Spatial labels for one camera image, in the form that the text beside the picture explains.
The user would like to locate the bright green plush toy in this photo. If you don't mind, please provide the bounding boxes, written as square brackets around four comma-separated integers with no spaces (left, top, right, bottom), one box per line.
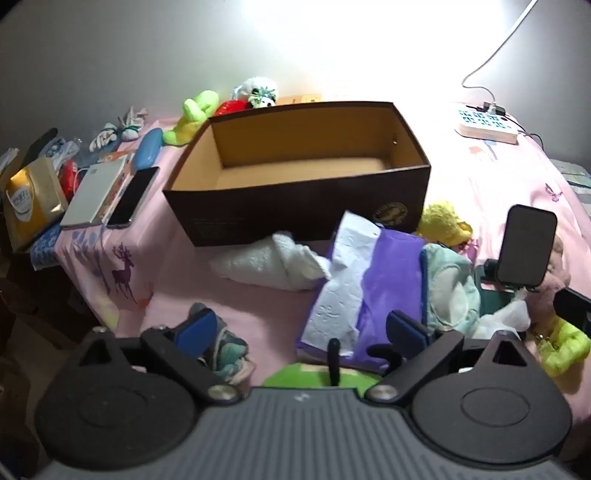
[161,90,220,147]

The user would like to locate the black smartphone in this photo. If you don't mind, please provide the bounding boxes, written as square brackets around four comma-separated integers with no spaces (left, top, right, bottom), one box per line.
[106,166,161,229]

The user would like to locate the brown cardboard box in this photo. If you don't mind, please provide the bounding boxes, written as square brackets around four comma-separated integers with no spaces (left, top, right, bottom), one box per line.
[163,100,432,247]

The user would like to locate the pink plush toy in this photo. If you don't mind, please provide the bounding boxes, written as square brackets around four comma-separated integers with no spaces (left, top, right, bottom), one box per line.
[522,233,573,333]

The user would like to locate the orange printed book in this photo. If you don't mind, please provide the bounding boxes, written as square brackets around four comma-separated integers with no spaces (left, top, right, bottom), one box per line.
[95,148,137,222]

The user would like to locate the clear plastic bag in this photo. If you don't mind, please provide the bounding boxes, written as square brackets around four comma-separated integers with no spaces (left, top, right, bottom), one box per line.
[44,136,81,162]

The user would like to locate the white thick book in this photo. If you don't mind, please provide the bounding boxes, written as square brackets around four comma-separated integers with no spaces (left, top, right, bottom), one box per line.
[59,154,132,229]

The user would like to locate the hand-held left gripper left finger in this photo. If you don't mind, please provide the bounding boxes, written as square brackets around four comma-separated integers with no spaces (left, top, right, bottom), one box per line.
[76,308,241,407]

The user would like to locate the white power cable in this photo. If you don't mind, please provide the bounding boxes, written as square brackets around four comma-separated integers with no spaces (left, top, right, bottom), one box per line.
[462,0,539,107]

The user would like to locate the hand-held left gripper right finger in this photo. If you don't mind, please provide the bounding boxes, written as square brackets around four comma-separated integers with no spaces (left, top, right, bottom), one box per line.
[365,310,539,407]

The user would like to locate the white towel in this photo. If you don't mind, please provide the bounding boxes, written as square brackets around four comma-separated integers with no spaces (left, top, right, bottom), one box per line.
[209,232,333,292]

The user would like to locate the yellow plush toy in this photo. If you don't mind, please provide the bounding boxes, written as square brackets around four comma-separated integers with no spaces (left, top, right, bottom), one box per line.
[416,200,474,247]

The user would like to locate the yellow book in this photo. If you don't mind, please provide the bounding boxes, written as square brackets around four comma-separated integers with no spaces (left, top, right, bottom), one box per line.
[277,92,323,107]

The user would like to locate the white power strip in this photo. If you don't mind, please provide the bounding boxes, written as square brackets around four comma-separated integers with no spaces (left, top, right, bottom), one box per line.
[454,102,520,145]

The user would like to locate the teal patterned cloth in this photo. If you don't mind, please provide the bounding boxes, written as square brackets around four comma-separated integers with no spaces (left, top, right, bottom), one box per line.
[187,302,252,386]

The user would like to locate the purple tissue pack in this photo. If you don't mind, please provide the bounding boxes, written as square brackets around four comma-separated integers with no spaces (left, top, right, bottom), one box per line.
[295,210,428,372]

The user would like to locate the blue glasses case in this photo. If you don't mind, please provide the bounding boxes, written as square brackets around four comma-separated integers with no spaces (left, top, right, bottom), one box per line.
[131,128,164,174]

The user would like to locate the panda plush with red body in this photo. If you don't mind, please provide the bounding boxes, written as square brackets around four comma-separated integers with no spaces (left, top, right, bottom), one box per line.
[212,76,280,117]

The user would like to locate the black thin cable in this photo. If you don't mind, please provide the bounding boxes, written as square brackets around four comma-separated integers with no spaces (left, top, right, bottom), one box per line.
[505,113,548,151]

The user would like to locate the neon yellow plush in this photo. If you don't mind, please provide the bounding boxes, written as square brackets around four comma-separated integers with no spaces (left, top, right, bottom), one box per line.
[531,316,591,377]

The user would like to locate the grey-green cloth pouch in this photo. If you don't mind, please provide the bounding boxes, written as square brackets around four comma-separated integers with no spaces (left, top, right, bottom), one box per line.
[420,242,483,333]

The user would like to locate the gold paper bag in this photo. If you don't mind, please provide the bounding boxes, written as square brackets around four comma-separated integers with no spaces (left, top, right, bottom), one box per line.
[0,154,68,254]

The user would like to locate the red packet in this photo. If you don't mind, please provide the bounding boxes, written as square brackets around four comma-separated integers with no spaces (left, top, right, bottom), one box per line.
[58,158,81,201]

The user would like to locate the black rectangular device on stand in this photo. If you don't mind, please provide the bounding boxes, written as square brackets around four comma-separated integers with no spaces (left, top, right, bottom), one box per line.
[482,204,558,294]

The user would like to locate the plaid cloth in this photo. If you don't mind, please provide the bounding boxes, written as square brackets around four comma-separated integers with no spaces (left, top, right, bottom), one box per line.
[549,159,591,204]

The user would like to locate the white cloth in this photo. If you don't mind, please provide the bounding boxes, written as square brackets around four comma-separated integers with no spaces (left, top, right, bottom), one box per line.
[473,298,532,340]

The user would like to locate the pink printed bedsheet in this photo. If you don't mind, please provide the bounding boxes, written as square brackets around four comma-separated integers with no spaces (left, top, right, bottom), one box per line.
[55,99,591,435]

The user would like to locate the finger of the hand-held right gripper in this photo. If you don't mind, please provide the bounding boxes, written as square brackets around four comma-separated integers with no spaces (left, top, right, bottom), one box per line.
[554,287,591,324]

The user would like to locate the blue patterned packet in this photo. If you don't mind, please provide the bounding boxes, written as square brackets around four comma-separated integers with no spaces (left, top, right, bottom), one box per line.
[30,222,63,271]

